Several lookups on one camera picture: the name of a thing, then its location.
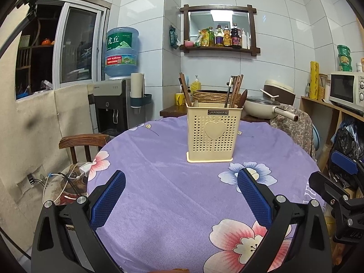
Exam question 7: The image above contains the purple floral tablecloth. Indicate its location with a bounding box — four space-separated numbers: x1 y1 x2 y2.
87 118 327 273

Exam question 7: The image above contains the sliding glass window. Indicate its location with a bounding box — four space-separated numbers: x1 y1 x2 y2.
54 1 110 84

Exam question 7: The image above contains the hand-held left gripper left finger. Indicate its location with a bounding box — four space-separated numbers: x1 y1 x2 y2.
31 170 127 273

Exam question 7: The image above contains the white charger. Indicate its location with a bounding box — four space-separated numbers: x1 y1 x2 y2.
76 162 93 177

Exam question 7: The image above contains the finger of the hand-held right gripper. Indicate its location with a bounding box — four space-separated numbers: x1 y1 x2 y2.
308 171 352 205
331 150 360 176

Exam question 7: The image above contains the grey water dispenser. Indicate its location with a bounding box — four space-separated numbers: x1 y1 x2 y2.
89 79 132 137

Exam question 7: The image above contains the wall power strip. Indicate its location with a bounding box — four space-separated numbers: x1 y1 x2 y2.
17 173 39 194

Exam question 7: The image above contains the wooden counter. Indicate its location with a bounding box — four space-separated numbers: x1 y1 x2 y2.
300 96 364 174

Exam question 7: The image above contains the black plastic bag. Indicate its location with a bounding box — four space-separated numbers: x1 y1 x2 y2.
330 118 364 188

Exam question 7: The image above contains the cream pan with lid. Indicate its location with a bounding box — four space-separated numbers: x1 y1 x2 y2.
244 96 299 122

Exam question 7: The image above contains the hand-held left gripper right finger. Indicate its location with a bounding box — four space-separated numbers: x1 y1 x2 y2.
237 168 333 273

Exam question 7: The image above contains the white microwave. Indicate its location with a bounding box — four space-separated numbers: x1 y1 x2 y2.
329 71 364 117

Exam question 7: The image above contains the dark wooden rack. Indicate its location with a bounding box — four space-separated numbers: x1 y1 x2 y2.
15 3 61 100

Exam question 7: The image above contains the yellow roll packet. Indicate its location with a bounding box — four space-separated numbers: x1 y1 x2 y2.
309 61 320 101

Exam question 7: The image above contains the cream rice cooker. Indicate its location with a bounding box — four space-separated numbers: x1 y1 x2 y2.
263 80 296 106

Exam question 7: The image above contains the floral cloth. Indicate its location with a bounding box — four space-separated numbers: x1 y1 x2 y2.
270 104 317 160

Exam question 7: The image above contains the beige cardboard panel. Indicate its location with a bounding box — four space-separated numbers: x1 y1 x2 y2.
0 34 99 234

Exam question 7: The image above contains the wooden framed wall shelf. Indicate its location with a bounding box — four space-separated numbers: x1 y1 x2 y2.
179 4 261 57

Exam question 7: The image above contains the white rice paddle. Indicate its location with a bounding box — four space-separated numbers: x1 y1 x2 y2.
260 88 281 98

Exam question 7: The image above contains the wooden chair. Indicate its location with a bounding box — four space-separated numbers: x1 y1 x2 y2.
59 134 111 165

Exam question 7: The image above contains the brown wooden chopsticks pair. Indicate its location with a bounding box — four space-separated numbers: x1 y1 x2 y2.
178 72 188 107

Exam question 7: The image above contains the yellow snack bag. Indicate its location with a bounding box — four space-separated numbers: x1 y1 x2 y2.
195 29 211 47

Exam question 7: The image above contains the row of condiment bottles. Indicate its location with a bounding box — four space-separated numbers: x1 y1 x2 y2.
208 23 252 49

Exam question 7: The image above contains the blue water bottle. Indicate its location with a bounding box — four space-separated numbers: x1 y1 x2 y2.
104 27 140 80

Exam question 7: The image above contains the light blue basin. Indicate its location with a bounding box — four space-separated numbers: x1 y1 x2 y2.
311 125 321 160

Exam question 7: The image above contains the green hanging packet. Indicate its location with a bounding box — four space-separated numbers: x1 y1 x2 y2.
169 25 180 49

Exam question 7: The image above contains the cream plastic utensil holder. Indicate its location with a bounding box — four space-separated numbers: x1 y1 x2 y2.
186 102 242 163

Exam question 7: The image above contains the yellow food container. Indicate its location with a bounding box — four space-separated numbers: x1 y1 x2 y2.
318 74 330 100

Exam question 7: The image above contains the brown woven basket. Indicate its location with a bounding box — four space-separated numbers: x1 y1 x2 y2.
193 89 242 104

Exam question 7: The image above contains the paper cup tube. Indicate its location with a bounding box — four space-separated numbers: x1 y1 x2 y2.
130 72 144 97

